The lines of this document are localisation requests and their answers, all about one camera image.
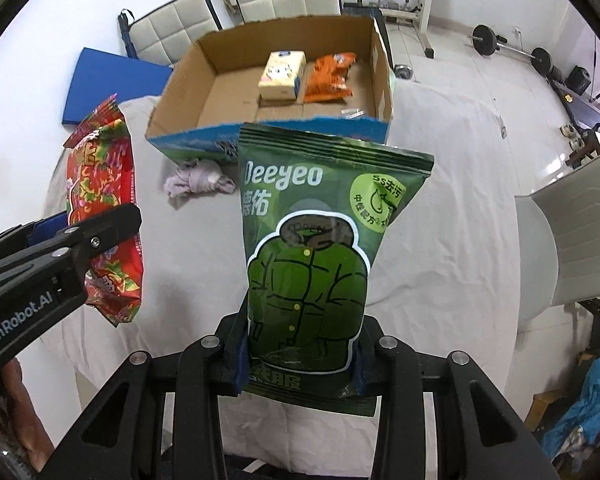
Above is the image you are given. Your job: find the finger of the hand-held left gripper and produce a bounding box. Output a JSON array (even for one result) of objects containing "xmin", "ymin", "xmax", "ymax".
[
  {"xmin": 0, "ymin": 212, "xmax": 70, "ymax": 273},
  {"xmin": 50, "ymin": 203, "xmax": 143, "ymax": 307}
]

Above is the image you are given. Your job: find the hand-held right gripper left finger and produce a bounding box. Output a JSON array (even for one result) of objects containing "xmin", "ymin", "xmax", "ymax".
[{"xmin": 45, "ymin": 305, "xmax": 251, "ymax": 480}]

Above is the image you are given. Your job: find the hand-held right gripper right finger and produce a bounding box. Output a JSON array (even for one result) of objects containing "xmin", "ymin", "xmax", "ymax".
[{"xmin": 354, "ymin": 316, "xmax": 548, "ymax": 480}]

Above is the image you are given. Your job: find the red floral packet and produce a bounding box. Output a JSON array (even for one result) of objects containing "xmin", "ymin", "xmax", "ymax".
[{"xmin": 62, "ymin": 94, "xmax": 146, "ymax": 328}]

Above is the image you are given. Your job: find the green wipes packet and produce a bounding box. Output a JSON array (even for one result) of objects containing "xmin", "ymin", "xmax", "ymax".
[{"xmin": 236, "ymin": 121, "xmax": 435, "ymax": 418}]

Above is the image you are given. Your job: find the cardboard box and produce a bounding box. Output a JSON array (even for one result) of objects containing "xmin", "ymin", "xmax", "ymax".
[{"xmin": 145, "ymin": 15, "xmax": 396, "ymax": 163}]

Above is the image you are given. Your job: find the person's left hand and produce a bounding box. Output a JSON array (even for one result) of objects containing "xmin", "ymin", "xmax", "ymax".
[{"xmin": 0, "ymin": 359, "xmax": 56, "ymax": 478}]

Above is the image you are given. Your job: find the crumpled purple cloth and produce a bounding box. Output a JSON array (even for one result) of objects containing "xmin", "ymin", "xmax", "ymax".
[{"xmin": 164, "ymin": 158, "xmax": 238, "ymax": 198}]

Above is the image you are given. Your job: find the blue mat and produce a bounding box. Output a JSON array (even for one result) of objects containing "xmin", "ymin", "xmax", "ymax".
[{"xmin": 62, "ymin": 47, "xmax": 173, "ymax": 128}]

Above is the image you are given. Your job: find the white table sheet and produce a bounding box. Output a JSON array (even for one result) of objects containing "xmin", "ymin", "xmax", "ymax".
[{"xmin": 42, "ymin": 80, "xmax": 556, "ymax": 466}]

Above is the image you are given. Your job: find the blue cloth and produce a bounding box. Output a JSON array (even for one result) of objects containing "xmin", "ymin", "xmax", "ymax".
[{"xmin": 542, "ymin": 357, "xmax": 600, "ymax": 461}]

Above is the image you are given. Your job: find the yellow tissue pack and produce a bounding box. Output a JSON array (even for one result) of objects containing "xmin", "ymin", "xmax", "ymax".
[{"xmin": 258, "ymin": 51, "xmax": 308, "ymax": 103}]

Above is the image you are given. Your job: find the white plastic chair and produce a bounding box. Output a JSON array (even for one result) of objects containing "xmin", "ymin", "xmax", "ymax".
[{"xmin": 514, "ymin": 152, "xmax": 600, "ymax": 321}]

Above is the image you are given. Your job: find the orange snack packet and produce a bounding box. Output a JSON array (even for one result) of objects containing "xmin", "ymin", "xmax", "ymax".
[{"xmin": 304, "ymin": 52, "xmax": 357, "ymax": 103}]

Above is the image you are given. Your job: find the black exercise machine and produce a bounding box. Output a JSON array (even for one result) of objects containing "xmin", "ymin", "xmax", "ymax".
[{"xmin": 550, "ymin": 65, "xmax": 600, "ymax": 136}]

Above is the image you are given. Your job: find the black barbell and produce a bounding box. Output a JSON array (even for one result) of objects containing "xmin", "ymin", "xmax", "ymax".
[{"xmin": 472, "ymin": 24, "xmax": 553, "ymax": 73}]

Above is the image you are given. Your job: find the white weight bench rack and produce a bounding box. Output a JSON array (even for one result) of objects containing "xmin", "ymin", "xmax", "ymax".
[{"xmin": 345, "ymin": 0, "xmax": 481, "ymax": 58}]

